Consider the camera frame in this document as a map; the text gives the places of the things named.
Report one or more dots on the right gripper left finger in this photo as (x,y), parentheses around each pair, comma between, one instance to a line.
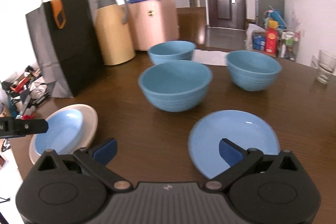
(94,161)

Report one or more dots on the clear drinking glass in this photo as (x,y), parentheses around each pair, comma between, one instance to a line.
(325,66)

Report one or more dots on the cream white plate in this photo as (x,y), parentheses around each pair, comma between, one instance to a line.
(90,122)

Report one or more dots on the blue box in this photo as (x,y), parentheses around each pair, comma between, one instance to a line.
(259,41)

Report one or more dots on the wire storage rack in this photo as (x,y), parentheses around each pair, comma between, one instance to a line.
(288,43)

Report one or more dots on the pink suitcase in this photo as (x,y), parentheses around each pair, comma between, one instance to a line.
(152,22)

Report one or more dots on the blue bowl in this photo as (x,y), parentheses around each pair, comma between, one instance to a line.
(171,51)
(175,86)
(252,71)

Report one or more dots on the white paper napkin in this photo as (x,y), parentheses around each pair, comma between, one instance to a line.
(217,58)

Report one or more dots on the black paper gift bag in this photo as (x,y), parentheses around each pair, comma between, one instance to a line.
(65,45)

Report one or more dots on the red box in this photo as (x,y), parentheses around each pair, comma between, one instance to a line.
(271,37)

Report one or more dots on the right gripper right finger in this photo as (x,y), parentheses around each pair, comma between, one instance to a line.
(241,161)

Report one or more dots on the yellow thermos jug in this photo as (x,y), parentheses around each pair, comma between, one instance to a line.
(113,33)

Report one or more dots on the wooden chair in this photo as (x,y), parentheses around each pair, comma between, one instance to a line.
(192,24)

